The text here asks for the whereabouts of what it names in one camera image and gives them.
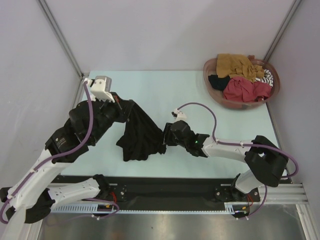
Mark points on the mustard tank top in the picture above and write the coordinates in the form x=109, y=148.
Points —
x=237, y=65

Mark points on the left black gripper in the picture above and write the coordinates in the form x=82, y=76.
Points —
x=124, y=108

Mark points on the aluminium frame rail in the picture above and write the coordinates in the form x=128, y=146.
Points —
x=282, y=192

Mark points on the right grey cable duct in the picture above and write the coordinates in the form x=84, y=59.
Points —
x=237, y=207

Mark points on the pink laundry basket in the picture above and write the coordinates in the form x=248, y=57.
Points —
x=209, y=68

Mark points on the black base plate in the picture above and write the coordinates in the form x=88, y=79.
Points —
x=174, y=194

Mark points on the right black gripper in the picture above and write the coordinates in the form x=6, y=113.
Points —
x=167, y=134

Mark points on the striped tank top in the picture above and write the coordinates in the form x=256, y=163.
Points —
x=267, y=78

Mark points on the red tank top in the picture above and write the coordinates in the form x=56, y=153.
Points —
x=240, y=89

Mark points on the left grey cable duct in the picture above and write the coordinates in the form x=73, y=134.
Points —
x=85, y=208

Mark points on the grey cable duct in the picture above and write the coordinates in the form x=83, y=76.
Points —
x=85, y=208
x=237, y=207

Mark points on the black tank top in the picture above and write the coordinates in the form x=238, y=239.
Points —
x=141, y=138

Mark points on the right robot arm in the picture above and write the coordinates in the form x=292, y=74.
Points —
x=266, y=164

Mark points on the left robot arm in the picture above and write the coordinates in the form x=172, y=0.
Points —
x=31, y=194

